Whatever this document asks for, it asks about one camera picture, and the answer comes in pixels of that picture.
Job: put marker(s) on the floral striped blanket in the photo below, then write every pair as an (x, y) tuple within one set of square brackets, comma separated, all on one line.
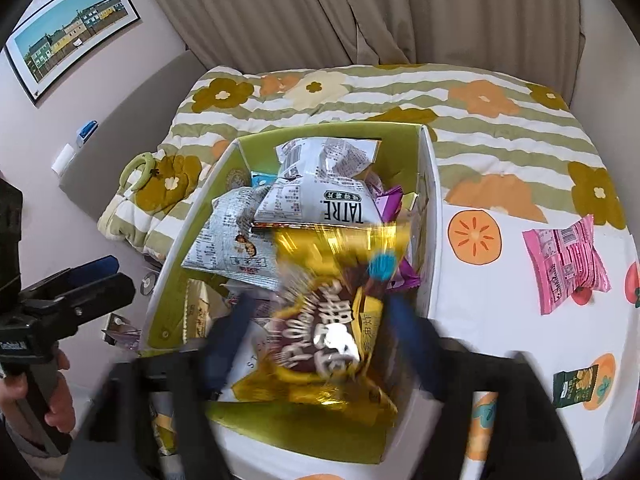
[(400, 95)]

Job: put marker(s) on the framed wall picture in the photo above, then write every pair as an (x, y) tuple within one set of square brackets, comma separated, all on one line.
[(70, 30)]

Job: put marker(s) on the green hair claw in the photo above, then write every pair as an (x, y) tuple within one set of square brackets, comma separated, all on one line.
[(145, 162)]

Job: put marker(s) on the gold brown snack packet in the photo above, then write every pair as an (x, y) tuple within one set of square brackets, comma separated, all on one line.
[(320, 345)]

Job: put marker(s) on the small dark packet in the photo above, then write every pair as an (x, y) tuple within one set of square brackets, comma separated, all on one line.
[(122, 332)]

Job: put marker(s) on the cream yellow snack packet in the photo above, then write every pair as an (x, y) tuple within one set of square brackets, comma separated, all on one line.
[(195, 310)]

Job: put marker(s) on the small green snack packet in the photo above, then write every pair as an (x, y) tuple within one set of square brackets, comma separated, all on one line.
[(575, 385)]

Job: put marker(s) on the green cardboard box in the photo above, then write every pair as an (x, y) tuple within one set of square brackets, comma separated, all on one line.
[(432, 260)]

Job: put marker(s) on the beige curtain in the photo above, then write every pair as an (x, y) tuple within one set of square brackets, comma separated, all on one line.
[(375, 10)]

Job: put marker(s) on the purple snack packet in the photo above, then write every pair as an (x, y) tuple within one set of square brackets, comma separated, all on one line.
[(387, 205), (406, 272)]

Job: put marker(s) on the white wall socket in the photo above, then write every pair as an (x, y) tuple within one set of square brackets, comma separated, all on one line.
[(63, 159)]

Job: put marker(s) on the grey headboard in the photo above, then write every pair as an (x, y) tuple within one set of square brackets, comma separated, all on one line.
[(140, 110)]

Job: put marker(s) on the person's left forearm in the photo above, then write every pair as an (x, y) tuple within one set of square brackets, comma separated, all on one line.
[(20, 440)]

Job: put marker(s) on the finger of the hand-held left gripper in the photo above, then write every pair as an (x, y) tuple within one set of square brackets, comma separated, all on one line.
[(90, 269), (105, 295)]

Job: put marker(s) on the pink snack packet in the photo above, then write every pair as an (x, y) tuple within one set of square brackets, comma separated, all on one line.
[(565, 265)]

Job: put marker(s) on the person's left hand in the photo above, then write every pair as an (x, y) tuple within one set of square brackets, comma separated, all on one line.
[(62, 400)]

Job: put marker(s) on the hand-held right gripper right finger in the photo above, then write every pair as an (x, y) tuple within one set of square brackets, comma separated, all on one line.
[(412, 340)]

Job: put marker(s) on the white grey printed snack packet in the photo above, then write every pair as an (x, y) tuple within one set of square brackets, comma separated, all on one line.
[(320, 185), (230, 240)]

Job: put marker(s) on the plain white snack packet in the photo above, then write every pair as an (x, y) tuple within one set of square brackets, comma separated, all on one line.
[(257, 365)]

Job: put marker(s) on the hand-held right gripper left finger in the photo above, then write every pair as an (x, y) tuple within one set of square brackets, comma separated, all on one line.
[(227, 345)]

